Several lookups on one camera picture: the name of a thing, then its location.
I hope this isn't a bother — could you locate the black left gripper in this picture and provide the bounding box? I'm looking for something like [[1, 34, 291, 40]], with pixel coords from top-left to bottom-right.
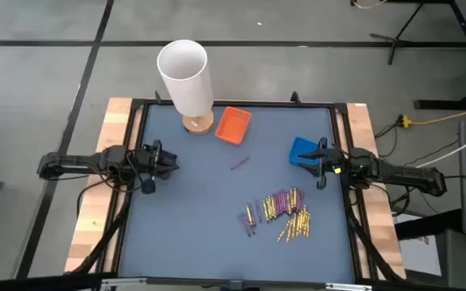
[[141, 140, 180, 195]]

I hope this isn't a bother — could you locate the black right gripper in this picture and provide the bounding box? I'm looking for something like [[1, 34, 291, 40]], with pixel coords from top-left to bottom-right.
[[297, 137, 351, 190]]

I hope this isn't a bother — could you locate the blue plastic basket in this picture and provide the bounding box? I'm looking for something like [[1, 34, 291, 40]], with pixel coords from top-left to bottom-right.
[[289, 136, 324, 167]]

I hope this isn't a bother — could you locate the orange plastic basket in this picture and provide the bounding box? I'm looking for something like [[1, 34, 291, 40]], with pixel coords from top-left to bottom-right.
[[214, 106, 253, 146]]

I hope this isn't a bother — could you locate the white lamp with wooden base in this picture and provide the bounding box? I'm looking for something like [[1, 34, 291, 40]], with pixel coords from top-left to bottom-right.
[[156, 39, 215, 136]]

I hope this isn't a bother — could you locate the black stand base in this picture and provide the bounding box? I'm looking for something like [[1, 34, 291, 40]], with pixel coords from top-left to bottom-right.
[[413, 78, 466, 111]]

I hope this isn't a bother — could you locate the black tripod stand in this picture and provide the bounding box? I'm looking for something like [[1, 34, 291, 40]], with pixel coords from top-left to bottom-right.
[[369, 0, 466, 65]]

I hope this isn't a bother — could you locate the black metal table frame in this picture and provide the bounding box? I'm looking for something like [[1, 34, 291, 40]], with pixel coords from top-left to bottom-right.
[[95, 91, 406, 284]]

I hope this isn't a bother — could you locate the yellow extension cord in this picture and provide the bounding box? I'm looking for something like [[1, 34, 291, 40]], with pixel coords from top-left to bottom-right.
[[396, 103, 466, 129]]

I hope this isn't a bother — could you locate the black cable conduit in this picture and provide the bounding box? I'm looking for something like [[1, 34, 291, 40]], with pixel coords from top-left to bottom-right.
[[345, 197, 406, 282], [69, 189, 135, 276]]

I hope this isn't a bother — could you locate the silver camera mount bar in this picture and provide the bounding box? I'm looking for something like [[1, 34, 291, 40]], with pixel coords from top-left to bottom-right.
[[101, 276, 374, 291]]

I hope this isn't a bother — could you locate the white cable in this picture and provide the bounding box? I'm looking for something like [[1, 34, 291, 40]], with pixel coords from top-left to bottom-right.
[[414, 127, 466, 169]]

